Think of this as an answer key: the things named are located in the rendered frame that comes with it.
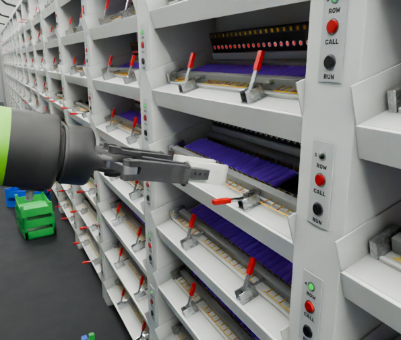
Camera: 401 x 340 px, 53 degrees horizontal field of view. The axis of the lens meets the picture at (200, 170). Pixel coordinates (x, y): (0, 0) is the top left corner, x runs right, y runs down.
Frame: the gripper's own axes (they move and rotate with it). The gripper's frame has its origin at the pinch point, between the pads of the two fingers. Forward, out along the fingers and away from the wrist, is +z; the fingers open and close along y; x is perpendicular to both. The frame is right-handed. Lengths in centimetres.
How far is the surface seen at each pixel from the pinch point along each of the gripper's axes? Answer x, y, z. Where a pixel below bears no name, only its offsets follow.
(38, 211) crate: -81, -225, 10
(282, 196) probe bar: -3.6, -3.1, 19.4
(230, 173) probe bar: -3.5, -20.7, 19.3
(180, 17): 27.5, -36.5, 7.5
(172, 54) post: 21, -54, 15
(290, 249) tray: -10.2, 5.4, 16.3
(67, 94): 1, -194, 12
